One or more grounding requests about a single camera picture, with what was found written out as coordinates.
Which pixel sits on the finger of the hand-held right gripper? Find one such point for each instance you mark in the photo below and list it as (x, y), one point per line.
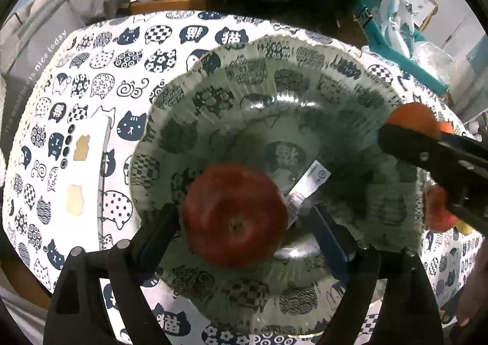
(411, 150)

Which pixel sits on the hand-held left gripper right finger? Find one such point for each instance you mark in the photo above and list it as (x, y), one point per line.
(328, 239)

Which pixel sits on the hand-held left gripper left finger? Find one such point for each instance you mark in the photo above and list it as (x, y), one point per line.
(160, 231)

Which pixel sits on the orange persimmon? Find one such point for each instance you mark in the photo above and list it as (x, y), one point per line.
(413, 118)

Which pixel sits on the red apple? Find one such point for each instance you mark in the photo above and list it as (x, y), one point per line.
(436, 211)
(228, 200)

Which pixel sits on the clear glass plate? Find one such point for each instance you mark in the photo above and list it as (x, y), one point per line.
(267, 108)

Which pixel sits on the person's right hand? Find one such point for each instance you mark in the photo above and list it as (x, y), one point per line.
(472, 299)

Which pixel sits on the white phone with stickers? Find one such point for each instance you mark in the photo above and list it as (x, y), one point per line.
(89, 177)

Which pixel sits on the clear plastic bag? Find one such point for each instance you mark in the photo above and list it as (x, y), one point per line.
(434, 62)

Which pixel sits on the teal basket with plastic bags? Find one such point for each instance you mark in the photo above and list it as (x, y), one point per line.
(381, 36)

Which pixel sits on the white cabinet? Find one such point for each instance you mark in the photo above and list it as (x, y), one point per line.
(457, 36)

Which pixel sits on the cat print tablecloth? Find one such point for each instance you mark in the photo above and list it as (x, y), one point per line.
(95, 62)

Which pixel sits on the grey tote bag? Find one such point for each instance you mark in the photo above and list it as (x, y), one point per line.
(30, 43)

